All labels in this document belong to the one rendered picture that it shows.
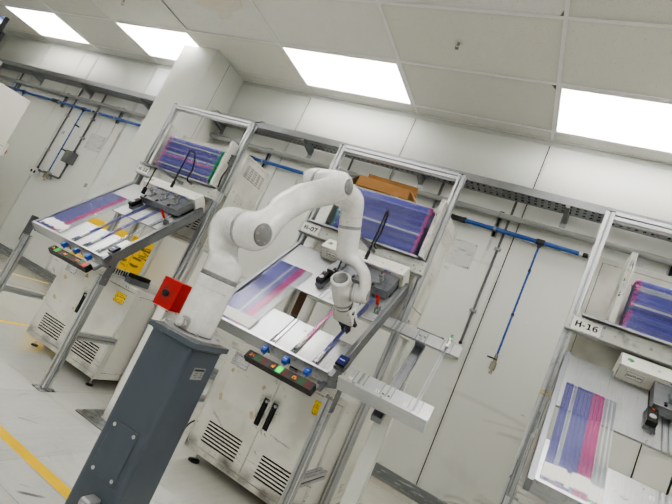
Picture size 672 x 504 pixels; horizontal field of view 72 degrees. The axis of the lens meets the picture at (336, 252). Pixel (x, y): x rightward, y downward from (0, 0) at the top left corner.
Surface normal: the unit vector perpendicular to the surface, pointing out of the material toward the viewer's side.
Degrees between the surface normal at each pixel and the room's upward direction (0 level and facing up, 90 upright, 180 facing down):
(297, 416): 90
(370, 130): 90
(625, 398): 44
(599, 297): 90
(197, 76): 90
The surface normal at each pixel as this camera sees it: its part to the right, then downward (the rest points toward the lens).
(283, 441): -0.36, -0.30
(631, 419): 0.04, -0.86
